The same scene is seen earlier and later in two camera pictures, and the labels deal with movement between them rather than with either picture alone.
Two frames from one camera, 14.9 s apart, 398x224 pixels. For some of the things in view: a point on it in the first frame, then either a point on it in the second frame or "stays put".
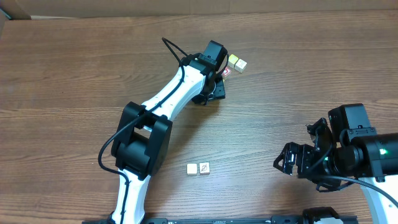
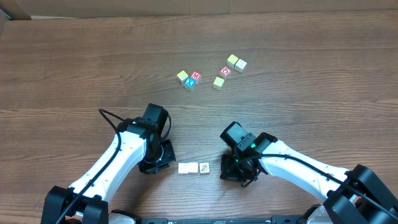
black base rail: [276, 219] stays put
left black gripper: [218, 88] → [166, 155]
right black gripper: [306, 157] → [228, 170]
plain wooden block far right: [240, 65] stays put
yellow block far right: [232, 61] stays put
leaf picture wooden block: [204, 168] stays put
